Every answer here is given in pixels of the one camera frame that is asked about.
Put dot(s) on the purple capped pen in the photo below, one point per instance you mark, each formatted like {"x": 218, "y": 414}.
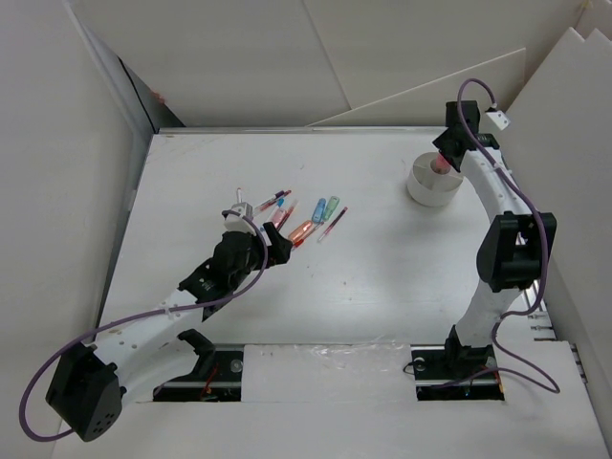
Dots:
{"x": 273, "y": 200}

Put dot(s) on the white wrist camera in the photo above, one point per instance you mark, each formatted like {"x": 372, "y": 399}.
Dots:
{"x": 495, "y": 120}
{"x": 238, "y": 217}

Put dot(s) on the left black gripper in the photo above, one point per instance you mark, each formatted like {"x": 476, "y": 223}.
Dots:
{"x": 278, "y": 248}

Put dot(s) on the green highlighter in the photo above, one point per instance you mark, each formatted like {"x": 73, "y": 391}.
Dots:
{"x": 331, "y": 205}

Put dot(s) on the white round divided container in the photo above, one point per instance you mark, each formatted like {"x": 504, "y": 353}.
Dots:
{"x": 428, "y": 188}

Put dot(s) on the blue highlighter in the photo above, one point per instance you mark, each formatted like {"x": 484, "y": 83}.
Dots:
{"x": 318, "y": 214}

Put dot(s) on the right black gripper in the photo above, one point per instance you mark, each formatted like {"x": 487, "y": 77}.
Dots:
{"x": 439, "y": 142}

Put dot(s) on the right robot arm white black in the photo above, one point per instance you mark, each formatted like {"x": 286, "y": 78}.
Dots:
{"x": 509, "y": 259}

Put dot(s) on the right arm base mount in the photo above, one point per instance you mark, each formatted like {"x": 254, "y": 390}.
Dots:
{"x": 454, "y": 372}

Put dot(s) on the orange highlighter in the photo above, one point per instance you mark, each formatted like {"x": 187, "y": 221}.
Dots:
{"x": 298, "y": 233}

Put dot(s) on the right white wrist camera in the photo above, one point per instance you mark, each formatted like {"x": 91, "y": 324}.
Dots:
{"x": 495, "y": 120}

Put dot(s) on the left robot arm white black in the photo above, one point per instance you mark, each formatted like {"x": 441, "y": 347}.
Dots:
{"x": 93, "y": 382}

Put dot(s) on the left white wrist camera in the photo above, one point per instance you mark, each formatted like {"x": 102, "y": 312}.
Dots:
{"x": 238, "y": 217}

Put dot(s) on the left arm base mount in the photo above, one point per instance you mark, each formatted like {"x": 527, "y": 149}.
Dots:
{"x": 216, "y": 376}

